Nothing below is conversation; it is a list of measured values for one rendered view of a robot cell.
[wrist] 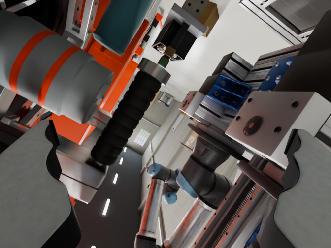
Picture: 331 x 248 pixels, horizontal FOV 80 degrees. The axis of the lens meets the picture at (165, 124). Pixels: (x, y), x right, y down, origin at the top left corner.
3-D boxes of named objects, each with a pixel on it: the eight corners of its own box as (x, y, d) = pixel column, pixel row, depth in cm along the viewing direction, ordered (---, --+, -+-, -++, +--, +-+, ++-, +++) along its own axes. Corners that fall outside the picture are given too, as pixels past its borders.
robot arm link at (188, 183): (197, 165, 75) (178, 195, 76) (221, 177, 80) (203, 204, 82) (184, 152, 86) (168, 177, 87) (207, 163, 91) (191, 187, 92)
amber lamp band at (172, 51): (168, 44, 82) (163, 52, 83) (176, 49, 83) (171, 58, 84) (167, 46, 86) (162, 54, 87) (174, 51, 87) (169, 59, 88)
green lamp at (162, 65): (162, 54, 83) (157, 63, 83) (170, 60, 84) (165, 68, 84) (160, 56, 87) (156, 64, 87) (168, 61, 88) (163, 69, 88)
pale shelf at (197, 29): (174, 2, 80) (170, 9, 80) (208, 28, 84) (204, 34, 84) (160, 30, 122) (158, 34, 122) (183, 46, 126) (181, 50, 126)
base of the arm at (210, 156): (237, 159, 76) (222, 180, 77) (222, 147, 91) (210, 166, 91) (205, 139, 73) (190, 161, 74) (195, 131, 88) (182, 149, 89)
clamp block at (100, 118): (94, 107, 56) (84, 123, 57) (122, 123, 58) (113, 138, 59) (97, 105, 61) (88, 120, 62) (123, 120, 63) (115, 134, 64)
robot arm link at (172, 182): (175, 170, 107) (164, 187, 108) (190, 177, 112) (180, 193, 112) (170, 163, 114) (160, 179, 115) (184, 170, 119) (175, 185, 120)
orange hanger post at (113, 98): (128, 57, 268) (42, 204, 289) (141, 65, 272) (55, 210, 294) (129, 59, 286) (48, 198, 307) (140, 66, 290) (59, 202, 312)
